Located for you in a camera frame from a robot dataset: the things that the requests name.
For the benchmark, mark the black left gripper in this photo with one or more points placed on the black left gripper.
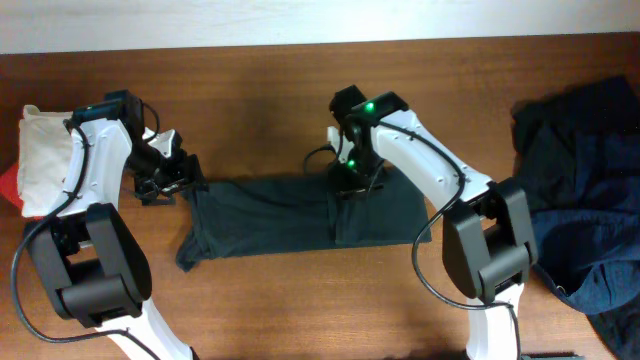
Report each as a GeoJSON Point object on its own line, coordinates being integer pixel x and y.
{"type": "Point", "coordinates": [187, 171]}

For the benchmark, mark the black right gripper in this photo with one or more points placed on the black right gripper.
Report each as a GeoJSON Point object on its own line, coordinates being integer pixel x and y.
{"type": "Point", "coordinates": [345, 185]}

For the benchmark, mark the dark green Nike t-shirt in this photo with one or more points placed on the dark green Nike t-shirt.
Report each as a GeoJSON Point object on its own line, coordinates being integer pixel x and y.
{"type": "Point", "coordinates": [297, 214]}

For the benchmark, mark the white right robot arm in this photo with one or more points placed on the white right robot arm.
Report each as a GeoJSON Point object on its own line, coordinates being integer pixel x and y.
{"type": "Point", "coordinates": [488, 241]}

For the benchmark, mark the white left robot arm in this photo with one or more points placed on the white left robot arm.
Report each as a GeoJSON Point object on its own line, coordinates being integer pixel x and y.
{"type": "Point", "coordinates": [90, 265]}

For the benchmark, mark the white folded shirt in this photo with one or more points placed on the white folded shirt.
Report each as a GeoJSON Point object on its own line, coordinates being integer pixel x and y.
{"type": "Point", "coordinates": [45, 149]}

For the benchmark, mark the red folded shirt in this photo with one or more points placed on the red folded shirt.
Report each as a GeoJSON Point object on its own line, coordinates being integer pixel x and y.
{"type": "Point", "coordinates": [9, 186]}

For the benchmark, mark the black garment in pile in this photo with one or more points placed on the black garment in pile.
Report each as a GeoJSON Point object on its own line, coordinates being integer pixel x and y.
{"type": "Point", "coordinates": [544, 135]}

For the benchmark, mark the navy blue garment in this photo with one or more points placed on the navy blue garment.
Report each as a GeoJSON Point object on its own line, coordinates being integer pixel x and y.
{"type": "Point", "coordinates": [589, 248]}

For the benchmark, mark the dark grey garment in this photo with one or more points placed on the dark grey garment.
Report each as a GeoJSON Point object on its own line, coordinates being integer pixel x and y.
{"type": "Point", "coordinates": [618, 329]}

